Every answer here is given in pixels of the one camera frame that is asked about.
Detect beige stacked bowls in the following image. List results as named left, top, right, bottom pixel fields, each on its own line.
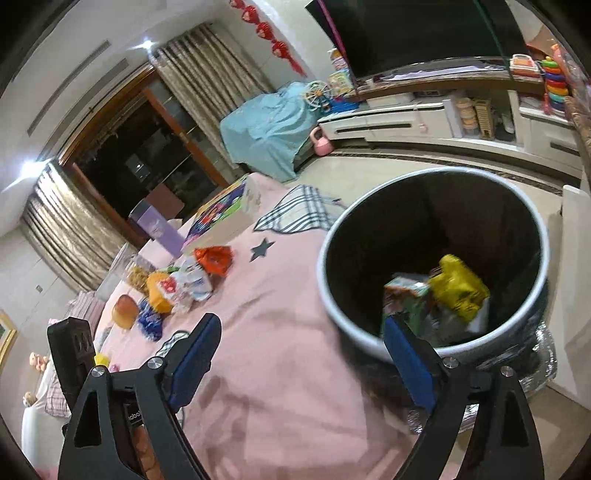
left=455, top=97, right=478, bottom=137

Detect pink printed blanket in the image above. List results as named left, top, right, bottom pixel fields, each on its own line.
left=18, top=173, right=462, bottom=480

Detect colourful picture book box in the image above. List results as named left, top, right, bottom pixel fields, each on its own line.
left=181, top=178, right=262, bottom=254

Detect clear popcorn jar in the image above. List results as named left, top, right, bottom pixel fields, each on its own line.
left=124, top=256, right=158, bottom=294

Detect white television cabinet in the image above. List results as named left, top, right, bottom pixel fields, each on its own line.
left=318, top=60, right=583, bottom=160

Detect orange toy cash register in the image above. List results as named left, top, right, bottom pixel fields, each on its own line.
left=510, top=53, right=541, bottom=79

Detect wooden rack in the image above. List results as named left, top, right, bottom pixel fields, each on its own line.
left=475, top=99, right=495, bottom=139

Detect rainbow stacking ring toy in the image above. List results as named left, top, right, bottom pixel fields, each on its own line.
left=540, top=55, right=573, bottom=112

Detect red hanging heart decoration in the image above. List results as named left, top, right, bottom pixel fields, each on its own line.
left=229, top=0, right=306, bottom=77

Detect red yellow apple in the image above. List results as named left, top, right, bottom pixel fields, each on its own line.
left=113, top=294, right=139, bottom=330

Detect pink kettlebell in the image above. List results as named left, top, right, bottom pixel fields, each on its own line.
left=309, top=127, right=334, bottom=157

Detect person's left hand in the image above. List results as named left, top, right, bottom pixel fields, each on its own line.
left=131, top=422, right=164, bottom=480

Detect yellow ridged snack packet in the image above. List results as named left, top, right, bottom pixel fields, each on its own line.
left=147, top=271, right=178, bottom=315

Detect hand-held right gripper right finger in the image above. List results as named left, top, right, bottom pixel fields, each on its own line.
left=383, top=316, right=543, bottom=480

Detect wooden framed glass door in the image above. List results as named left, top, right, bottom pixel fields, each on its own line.
left=58, top=65, right=241, bottom=241

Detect black television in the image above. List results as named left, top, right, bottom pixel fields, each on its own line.
left=305, top=0, right=529, bottom=81

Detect white rimmed trash bin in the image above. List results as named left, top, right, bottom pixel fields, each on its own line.
left=316, top=167, right=551, bottom=365

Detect silver foil mat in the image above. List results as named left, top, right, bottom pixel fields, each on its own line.
left=409, top=318, right=559, bottom=435

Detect orange red snack packet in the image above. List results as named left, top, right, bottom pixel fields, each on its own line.
left=194, top=246, right=233, bottom=278

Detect beige patterned curtain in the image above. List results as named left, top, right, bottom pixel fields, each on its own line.
left=150, top=23, right=273, bottom=183
left=21, top=159, right=139, bottom=291

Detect brown marble table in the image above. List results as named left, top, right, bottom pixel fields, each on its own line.
left=563, top=92, right=591, bottom=162

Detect blue snack wrapper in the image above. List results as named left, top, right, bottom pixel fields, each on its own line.
left=137, top=300, right=164, bottom=342

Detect blue covered armchair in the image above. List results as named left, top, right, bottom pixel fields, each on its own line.
left=220, top=82, right=324, bottom=183

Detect colourful toy box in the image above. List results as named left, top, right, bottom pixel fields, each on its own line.
left=327, top=46, right=354, bottom=95

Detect toy ferris wheel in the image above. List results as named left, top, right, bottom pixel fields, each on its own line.
left=302, top=80, right=332, bottom=115

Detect purple translucent box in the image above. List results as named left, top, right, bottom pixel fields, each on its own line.
left=129, top=196, right=185, bottom=257

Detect green drink carton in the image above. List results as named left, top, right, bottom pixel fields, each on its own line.
left=381, top=273, right=432, bottom=342

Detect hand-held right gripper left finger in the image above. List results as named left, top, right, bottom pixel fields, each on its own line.
left=58, top=313, right=222, bottom=480

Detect white blue printed packet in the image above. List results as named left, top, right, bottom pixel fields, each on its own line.
left=173, top=258, right=214, bottom=311

